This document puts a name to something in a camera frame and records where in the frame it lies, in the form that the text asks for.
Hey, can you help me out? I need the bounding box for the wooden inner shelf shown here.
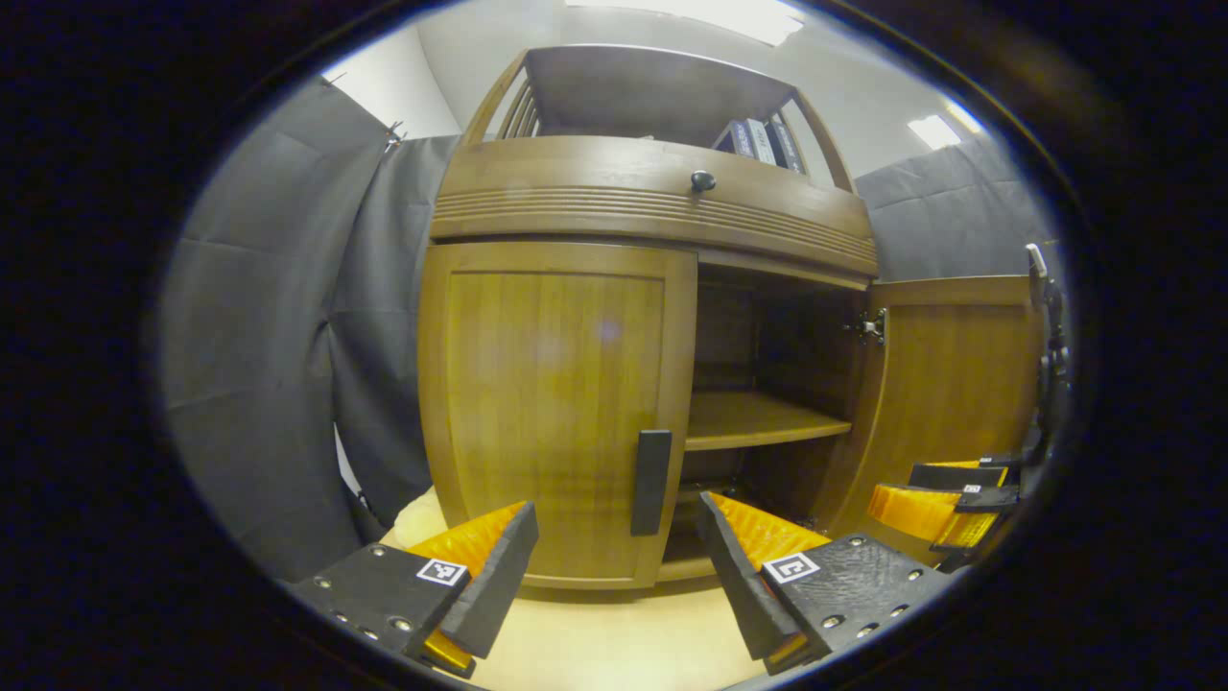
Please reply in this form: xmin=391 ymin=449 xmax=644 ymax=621
xmin=684 ymin=391 xmax=853 ymax=452

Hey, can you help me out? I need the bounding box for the dark blue book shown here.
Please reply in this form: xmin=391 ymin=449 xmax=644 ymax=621
xmin=712 ymin=119 xmax=759 ymax=159

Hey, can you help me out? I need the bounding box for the black backdrop cloth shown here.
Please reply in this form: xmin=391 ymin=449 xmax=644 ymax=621
xmin=158 ymin=77 xmax=1066 ymax=582

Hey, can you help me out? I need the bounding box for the black book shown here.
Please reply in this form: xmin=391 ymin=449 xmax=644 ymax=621
xmin=765 ymin=117 xmax=807 ymax=176

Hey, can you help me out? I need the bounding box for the pale yellow fluffy ball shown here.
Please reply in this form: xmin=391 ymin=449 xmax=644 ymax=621
xmin=393 ymin=488 xmax=452 ymax=550

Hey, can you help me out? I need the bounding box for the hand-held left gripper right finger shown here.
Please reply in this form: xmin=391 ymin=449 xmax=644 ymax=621
xmin=697 ymin=491 xmax=951 ymax=676

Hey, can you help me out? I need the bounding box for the wooden shoe cabinet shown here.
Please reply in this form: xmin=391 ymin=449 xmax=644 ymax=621
xmin=418 ymin=43 xmax=879 ymax=588

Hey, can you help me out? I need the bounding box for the wooden shoe cabinet door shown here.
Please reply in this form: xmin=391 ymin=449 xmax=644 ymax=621
xmin=418 ymin=240 xmax=698 ymax=589
xmin=815 ymin=275 xmax=1047 ymax=567

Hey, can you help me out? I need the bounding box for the small ceiling light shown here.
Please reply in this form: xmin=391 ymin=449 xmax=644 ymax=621
xmin=907 ymin=101 xmax=984 ymax=150

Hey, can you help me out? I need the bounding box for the black door handle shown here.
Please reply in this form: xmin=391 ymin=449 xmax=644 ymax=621
xmin=630 ymin=430 xmax=673 ymax=536

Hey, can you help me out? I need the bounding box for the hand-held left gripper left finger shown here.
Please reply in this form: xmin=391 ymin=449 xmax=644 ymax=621
xmin=288 ymin=500 xmax=540 ymax=680

